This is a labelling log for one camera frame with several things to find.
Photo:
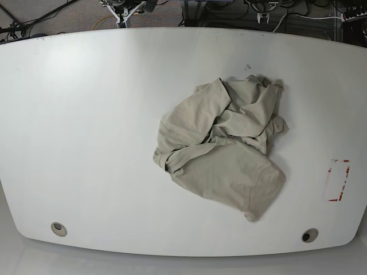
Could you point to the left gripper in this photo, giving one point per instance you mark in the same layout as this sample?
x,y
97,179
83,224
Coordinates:
x,y
264,8

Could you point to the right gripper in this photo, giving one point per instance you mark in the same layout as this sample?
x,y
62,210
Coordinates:
x,y
123,10

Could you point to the beige T-shirt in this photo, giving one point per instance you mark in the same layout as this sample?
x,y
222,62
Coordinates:
x,y
214,143

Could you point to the white power strip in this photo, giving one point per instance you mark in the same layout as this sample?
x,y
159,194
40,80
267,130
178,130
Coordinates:
x,y
354,13

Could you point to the red tape rectangle marking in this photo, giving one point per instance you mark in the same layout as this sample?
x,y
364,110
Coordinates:
x,y
337,176

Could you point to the left table cable grommet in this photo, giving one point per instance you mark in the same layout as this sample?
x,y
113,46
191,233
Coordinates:
x,y
58,229

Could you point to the table cable grommet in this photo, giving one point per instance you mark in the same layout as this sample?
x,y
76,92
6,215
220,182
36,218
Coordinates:
x,y
58,229
309,235

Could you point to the right table cable grommet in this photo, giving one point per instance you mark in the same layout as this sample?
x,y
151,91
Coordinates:
x,y
309,235

